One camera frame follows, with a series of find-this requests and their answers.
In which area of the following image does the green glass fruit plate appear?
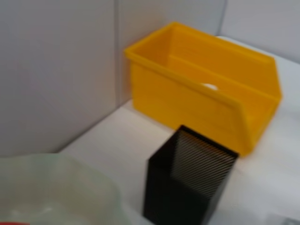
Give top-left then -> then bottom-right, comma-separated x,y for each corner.
0,153 -> 124,225

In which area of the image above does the yellow plastic bin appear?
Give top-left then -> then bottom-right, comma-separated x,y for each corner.
123,21 -> 283,158

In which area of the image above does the black mesh pen holder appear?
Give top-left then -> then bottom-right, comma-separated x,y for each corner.
142,125 -> 240,225

